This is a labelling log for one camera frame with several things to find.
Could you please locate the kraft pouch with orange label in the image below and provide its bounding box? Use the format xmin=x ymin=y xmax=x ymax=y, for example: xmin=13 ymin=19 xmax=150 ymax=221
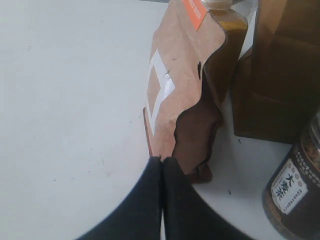
xmin=143 ymin=0 xmax=226 ymax=183

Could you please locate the yellow grain plastic bottle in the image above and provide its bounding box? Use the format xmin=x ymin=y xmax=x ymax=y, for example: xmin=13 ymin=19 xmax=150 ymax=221
xmin=197 ymin=0 xmax=248 ymax=122

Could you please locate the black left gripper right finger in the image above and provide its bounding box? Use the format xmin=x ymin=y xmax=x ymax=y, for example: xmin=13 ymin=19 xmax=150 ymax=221
xmin=162 ymin=157 xmax=252 ymax=240

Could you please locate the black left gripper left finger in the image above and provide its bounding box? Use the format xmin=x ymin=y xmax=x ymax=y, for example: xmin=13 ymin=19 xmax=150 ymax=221
xmin=79 ymin=157 xmax=162 ymax=240

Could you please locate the dark tea jar pull-tab lid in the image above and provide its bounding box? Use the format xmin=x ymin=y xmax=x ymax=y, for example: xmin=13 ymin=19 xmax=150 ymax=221
xmin=262 ymin=114 xmax=320 ymax=240

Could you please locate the brown paper shopping bag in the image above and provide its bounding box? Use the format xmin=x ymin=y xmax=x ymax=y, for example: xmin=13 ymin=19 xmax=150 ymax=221
xmin=230 ymin=0 xmax=320 ymax=144

